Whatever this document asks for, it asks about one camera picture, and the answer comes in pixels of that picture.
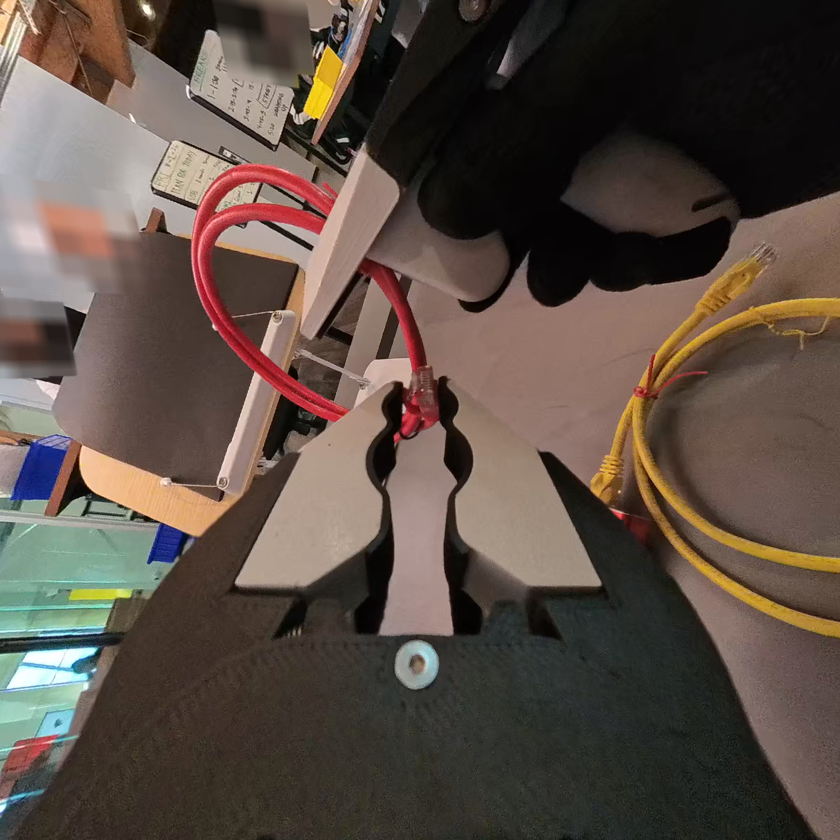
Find red twist tie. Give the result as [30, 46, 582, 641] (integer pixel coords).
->
[632, 356, 708, 400]

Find yellow ethernet cable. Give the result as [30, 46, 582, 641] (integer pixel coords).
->
[589, 243, 840, 639]

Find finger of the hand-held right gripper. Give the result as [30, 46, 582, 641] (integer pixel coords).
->
[298, 146, 403, 340]

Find red ethernet cable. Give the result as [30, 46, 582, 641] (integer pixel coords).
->
[190, 164, 442, 442]

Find handwritten whiteboard sign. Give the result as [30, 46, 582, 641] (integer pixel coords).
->
[150, 140, 263, 221]
[187, 29, 294, 151]

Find yellow storage bin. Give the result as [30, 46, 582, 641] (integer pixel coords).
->
[303, 46, 344, 120]

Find person's right hand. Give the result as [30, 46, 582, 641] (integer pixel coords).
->
[419, 0, 840, 308]

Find white board stand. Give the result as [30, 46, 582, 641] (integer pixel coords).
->
[215, 310, 413, 494]

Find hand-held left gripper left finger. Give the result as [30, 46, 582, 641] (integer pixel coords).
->
[235, 381, 404, 614]

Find dark board with wooden edge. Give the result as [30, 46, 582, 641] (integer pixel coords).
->
[51, 230, 307, 538]

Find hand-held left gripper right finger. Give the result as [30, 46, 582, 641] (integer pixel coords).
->
[438, 376, 605, 611]

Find blue storage bin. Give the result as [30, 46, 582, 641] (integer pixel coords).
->
[147, 524, 193, 567]
[10, 435, 71, 501]

